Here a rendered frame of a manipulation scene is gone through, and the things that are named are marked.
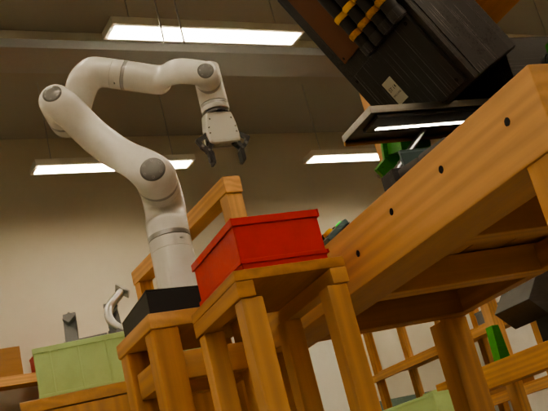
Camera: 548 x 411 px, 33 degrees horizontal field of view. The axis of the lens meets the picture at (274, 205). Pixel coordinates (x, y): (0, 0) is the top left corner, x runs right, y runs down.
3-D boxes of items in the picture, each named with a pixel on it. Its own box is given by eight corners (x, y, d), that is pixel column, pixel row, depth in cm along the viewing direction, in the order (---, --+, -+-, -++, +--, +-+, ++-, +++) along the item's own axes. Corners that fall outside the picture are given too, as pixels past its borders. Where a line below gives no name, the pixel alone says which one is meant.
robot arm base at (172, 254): (151, 296, 244) (138, 232, 251) (146, 319, 261) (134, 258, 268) (221, 285, 249) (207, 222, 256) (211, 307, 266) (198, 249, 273)
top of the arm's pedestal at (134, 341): (150, 329, 231) (147, 313, 232) (118, 360, 258) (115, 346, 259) (266, 312, 245) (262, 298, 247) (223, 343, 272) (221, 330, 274)
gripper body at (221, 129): (227, 116, 283) (236, 149, 279) (196, 117, 279) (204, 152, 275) (235, 103, 276) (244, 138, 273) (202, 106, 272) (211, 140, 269)
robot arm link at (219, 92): (226, 94, 274) (229, 107, 282) (216, 55, 278) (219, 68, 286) (198, 101, 273) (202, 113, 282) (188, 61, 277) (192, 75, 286)
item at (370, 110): (372, 117, 214) (369, 105, 215) (344, 148, 228) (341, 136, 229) (510, 107, 230) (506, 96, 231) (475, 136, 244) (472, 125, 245)
